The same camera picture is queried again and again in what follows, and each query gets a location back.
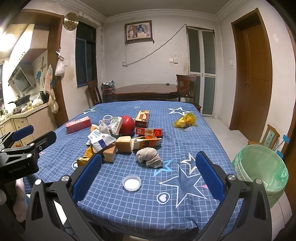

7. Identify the yellow wrapper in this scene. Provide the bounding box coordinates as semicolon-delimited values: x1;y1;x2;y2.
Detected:
77;145;96;167

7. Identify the white blue tissue pack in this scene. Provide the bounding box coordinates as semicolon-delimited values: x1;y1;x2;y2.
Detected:
88;129;116;153

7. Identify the white plastic lid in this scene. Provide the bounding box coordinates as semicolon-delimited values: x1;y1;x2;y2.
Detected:
122;175;142;192

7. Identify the beige sponge block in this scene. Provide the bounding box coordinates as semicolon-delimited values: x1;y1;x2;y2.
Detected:
115;136;133;153

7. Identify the grey sock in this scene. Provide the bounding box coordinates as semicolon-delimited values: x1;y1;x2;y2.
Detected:
136;147;163;169

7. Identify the green lined trash bin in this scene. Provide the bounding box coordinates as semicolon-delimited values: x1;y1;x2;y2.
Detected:
232;145;288;207

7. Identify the pink tissue pack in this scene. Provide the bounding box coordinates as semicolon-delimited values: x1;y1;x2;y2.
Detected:
65;116;92;133

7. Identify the left dark wooden chair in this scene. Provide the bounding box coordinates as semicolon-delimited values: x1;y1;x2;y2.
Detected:
87;80;102;105

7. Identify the dark wooden chair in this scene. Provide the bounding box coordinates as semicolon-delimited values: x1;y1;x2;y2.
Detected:
176;74;201;112
87;80;102;105

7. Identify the blue star tablecloth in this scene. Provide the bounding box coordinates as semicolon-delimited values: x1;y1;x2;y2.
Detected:
22;100;242;236

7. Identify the hanging white plastic bag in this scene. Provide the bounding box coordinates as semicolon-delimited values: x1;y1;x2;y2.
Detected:
55;47;65;76

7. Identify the yellow plastic snack bag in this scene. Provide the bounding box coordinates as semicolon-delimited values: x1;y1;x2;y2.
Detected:
173;113;197;128

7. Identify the red round ball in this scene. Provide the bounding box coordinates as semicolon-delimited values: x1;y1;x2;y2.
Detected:
119;115;135;136

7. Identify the small yellow wooden chair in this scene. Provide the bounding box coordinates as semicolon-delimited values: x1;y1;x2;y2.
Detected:
247;124;280;150

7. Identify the red cigarette box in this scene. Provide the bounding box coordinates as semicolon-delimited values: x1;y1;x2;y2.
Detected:
135;127;163;137

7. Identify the orange upright box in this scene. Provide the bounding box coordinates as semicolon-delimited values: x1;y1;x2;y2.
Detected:
135;110;150;128

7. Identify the dark window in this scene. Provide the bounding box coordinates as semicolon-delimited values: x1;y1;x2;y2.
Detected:
75;22;97;87

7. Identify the dark wooden dining table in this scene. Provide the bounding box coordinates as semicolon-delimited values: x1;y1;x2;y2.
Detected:
112;84;186;101

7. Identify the brown wooden door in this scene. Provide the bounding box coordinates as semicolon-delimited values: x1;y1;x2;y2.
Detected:
230;9;273;142

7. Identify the white glass double door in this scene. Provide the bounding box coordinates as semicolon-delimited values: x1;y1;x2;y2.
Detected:
187;27;216;116

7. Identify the round brass wall clock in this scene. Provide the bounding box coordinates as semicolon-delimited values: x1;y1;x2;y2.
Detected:
63;12;79;31

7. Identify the framed wall picture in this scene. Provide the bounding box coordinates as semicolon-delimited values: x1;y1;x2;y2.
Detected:
125;20;153;44

